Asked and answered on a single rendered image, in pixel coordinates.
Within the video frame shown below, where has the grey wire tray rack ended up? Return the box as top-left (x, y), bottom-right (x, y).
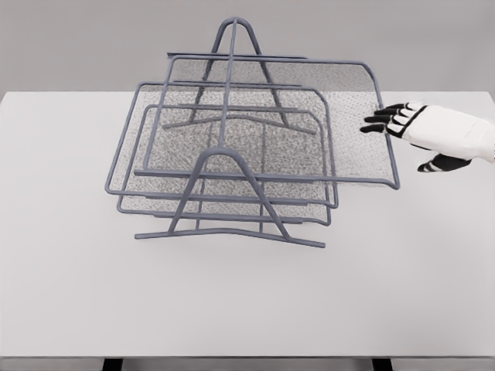
top-left (134, 15), bottom-right (326, 249)

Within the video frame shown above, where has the grey mesh tray, small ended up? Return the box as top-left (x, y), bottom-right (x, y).
top-left (117, 104), bottom-right (334, 228)

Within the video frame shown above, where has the grey mesh tray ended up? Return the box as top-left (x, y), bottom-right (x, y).
top-left (104, 80), bottom-right (340, 209)
top-left (135, 55), bottom-right (401, 192)
top-left (117, 104), bottom-right (334, 228)

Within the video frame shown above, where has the grey mesh tray, wide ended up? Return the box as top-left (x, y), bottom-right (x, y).
top-left (104, 80), bottom-right (340, 209)

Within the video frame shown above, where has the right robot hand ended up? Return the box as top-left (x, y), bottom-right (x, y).
top-left (359, 102), bottom-right (483, 174)

